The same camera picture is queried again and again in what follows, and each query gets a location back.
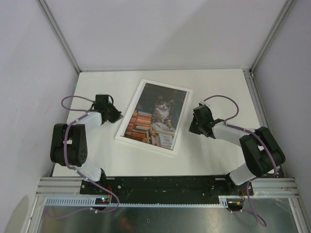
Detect white wooden picture frame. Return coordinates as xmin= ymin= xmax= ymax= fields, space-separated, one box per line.
xmin=115 ymin=79 xmax=192 ymax=156

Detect cat and books photo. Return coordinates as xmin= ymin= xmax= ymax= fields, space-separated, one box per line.
xmin=122 ymin=82 xmax=189 ymax=151

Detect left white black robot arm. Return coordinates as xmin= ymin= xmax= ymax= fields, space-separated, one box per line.
xmin=50 ymin=94 xmax=123 ymax=194

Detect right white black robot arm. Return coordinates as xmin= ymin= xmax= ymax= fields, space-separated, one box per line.
xmin=189 ymin=104 xmax=286 ymax=195

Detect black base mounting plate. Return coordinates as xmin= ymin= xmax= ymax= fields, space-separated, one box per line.
xmin=80 ymin=176 xmax=254 ymax=204

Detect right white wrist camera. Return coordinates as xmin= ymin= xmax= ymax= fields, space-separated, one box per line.
xmin=199 ymin=100 xmax=210 ymax=107

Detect grey slotted cable duct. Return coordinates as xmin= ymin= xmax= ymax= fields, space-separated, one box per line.
xmin=43 ymin=196 xmax=230 ymax=208

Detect aluminium front rail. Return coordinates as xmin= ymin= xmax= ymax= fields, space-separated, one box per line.
xmin=35 ymin=177 xmax=300 ymax=198

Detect left aluminium corner post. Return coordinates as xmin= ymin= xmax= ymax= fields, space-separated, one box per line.
xmin=36 ymin=0 xmax=81 ymax=74

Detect aluminium corner post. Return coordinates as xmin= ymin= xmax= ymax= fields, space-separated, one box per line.
xmin=249 ymin=0 xmax=296 ymax=74
xmin=36 ymin=0 xmax=81 ymax=74

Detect right aluminium corner post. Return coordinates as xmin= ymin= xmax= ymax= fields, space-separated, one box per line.
xmin=249 ymin=0 xmax=296 ymax=74

